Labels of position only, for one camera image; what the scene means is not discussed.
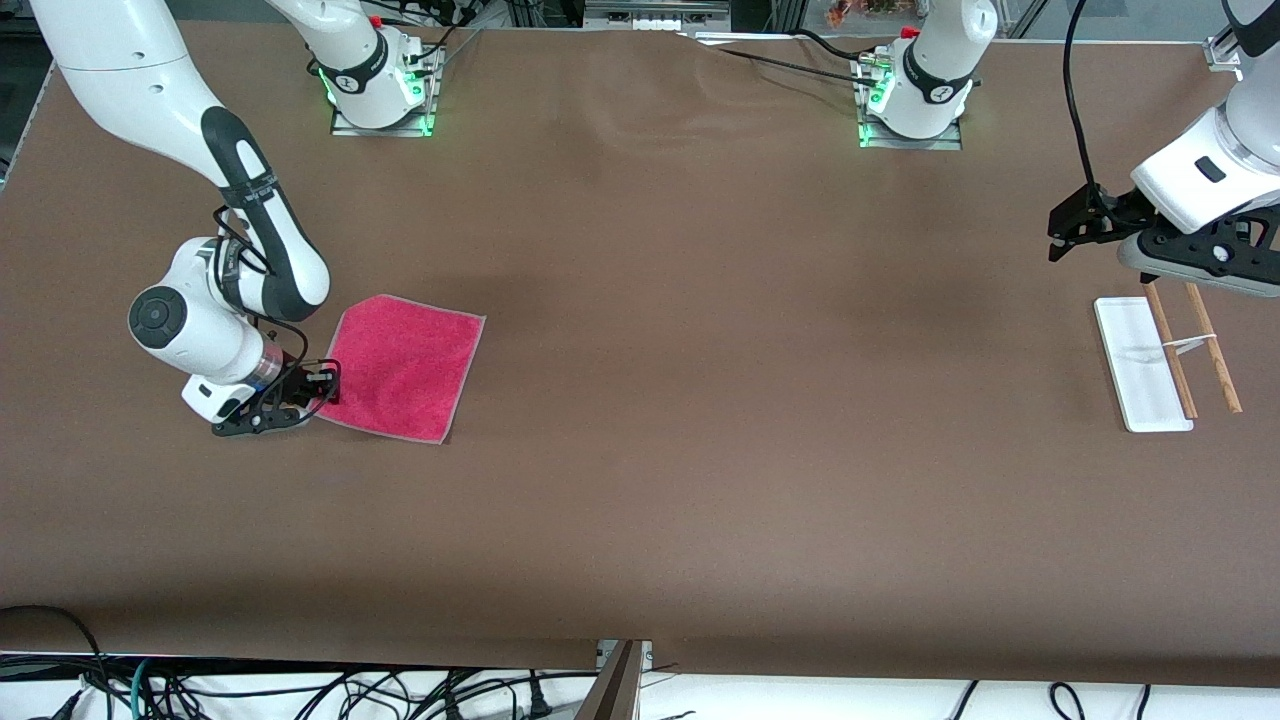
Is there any pink towel with grey hem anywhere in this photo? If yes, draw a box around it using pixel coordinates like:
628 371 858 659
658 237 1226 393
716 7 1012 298
315 294 487 445

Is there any white rack with wooden rods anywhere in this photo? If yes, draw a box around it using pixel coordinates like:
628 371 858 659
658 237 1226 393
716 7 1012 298
1094 280 1244 433

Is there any orange red clutter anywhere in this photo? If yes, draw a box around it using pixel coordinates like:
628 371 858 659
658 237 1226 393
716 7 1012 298
825 0 926 27

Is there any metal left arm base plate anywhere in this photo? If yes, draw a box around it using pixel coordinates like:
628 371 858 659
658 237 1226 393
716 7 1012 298
857 58 964 151

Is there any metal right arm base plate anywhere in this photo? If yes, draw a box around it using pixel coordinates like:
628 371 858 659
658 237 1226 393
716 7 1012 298
330 48 439 138

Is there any short black base cable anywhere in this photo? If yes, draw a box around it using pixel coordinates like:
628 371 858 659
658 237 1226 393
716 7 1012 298
793 28 886 65

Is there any thick black looping cable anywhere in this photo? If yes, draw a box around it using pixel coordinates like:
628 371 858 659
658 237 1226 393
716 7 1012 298
0 605 109 720

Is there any long black base cable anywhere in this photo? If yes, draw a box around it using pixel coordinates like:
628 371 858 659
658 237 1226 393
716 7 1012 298
688 36 881 85

